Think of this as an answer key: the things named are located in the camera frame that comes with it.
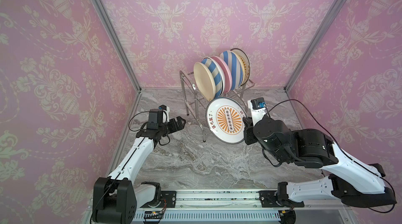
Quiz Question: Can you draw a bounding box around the blue striped plate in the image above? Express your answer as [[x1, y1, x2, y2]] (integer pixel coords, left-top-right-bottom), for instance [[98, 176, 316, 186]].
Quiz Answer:
[[219, 51, 239, 91], [202, 57, 225, 98]]

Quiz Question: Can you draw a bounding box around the blue striped plate back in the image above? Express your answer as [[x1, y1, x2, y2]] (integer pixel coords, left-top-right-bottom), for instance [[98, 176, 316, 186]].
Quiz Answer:
[[202, 57, 225, 98]]

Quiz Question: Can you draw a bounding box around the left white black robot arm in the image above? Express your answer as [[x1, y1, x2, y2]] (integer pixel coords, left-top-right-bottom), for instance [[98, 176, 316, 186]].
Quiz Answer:
[[90, 105, 186, 224]]

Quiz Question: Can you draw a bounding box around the cream plate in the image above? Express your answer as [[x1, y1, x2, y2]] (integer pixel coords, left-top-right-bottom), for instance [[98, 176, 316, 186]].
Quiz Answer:
[[194, 62, 216, 101]]

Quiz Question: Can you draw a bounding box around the sunburst plate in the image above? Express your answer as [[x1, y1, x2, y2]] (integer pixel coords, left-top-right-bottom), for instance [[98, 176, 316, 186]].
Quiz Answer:
[[206, 97, 248, 144], [231, 48, 251, 86]]

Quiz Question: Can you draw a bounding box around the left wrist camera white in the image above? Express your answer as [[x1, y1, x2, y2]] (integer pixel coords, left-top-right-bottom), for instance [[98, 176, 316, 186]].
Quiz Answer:
[[159, 105, 170, 123]]

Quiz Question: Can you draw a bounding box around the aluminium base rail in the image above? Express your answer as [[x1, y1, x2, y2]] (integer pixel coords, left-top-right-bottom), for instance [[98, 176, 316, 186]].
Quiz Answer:
[[82, 188, 359, 224]]

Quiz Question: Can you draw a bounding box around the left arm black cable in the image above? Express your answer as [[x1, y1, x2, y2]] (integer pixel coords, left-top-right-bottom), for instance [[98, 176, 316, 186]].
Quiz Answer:
[[128, 110, 172, 146]]

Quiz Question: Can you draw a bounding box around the steel two-tier dish rack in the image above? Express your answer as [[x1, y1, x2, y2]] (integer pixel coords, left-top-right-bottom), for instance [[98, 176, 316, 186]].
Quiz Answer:
[[179, 71, 255, 144]]

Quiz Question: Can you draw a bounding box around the pink plate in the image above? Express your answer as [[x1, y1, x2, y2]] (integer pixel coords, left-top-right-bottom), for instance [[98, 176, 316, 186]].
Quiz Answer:
[[211, 56, 232, 96]]

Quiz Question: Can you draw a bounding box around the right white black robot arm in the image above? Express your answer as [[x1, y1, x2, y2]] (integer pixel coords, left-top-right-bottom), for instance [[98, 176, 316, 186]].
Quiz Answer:
[[242, 116, 397, 208]]

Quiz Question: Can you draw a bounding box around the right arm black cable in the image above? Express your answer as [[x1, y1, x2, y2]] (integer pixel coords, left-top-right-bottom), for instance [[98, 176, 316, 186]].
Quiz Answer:
[[262, 99, 398, 214]]

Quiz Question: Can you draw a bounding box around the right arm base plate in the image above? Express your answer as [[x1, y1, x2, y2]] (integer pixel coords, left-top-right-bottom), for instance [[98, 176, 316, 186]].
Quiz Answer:
[[258, 190, 283, 208]]

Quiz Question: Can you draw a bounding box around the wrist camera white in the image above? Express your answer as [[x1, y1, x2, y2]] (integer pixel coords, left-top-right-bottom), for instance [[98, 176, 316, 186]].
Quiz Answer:
[[159, 105, 170, 123], [248, 97, 267, 126]]

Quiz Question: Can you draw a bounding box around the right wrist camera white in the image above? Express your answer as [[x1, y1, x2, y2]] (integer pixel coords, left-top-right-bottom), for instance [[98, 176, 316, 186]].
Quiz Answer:
[[248, 97, 267, 126]]

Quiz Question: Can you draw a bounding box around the blue striped plate front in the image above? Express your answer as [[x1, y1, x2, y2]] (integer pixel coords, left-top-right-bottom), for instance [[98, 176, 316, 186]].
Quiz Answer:
[[219, 51, 239, 91]]

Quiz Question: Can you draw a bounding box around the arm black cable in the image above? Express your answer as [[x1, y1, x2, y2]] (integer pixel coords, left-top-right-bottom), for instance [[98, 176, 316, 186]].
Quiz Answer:
[[128, 110, 172, 146], [262, 99, 398, 214]]

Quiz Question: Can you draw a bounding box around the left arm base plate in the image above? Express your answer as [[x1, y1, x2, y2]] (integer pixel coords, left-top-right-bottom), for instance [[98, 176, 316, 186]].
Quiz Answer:
[[144, 190, 177, 208]]

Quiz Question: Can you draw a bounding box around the yellow bear plate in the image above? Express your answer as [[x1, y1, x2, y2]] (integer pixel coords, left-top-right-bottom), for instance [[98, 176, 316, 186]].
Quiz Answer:
[[233, 50, 246, 87]]

